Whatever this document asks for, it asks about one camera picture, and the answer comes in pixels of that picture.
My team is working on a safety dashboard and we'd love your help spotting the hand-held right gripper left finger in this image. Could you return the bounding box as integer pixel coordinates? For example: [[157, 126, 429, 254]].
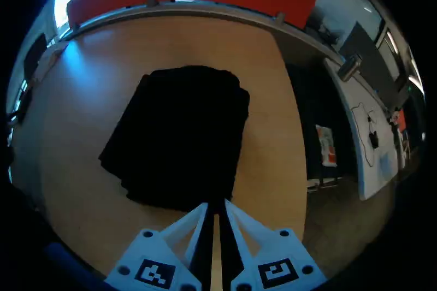
[[104, 199, 215, 291]]

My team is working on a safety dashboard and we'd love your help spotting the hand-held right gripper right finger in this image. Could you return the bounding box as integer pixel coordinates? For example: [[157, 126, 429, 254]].
[[218, 199, 326, 291]]

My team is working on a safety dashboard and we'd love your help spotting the black towel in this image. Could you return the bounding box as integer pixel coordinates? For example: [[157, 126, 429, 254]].
[[98, 65, 251, 212]]

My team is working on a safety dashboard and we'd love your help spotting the white desk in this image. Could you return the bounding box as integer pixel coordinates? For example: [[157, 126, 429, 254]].
[[323, 57, 404, 201]]

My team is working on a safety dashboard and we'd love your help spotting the black cable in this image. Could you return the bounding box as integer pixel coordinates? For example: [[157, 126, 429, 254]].
[[351, 101, 380, 165]]

